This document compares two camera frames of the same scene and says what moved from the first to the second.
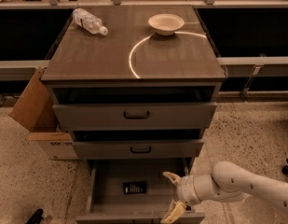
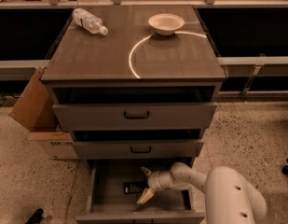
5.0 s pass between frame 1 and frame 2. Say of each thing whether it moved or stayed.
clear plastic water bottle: stayed
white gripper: moved
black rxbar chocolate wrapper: stayed
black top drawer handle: stayed
